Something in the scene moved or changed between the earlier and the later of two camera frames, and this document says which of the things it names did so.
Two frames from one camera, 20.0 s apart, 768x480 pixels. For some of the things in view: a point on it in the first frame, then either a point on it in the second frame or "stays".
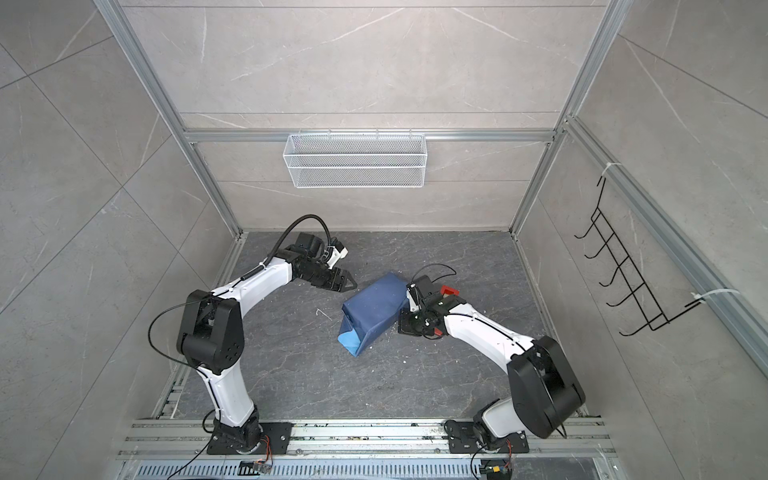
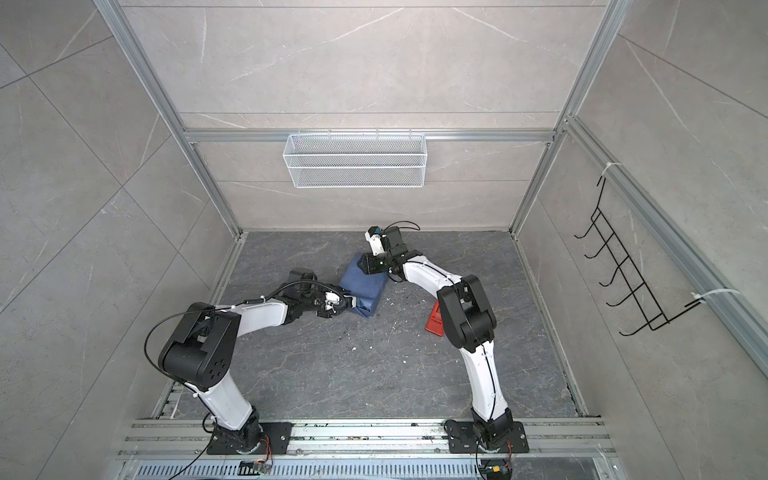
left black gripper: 342,281 -> 327,314
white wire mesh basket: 356,160 stays
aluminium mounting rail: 374,441 stays
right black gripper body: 426,329 -> 380,265
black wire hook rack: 648,304 stays
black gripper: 335,258 -> 331,300
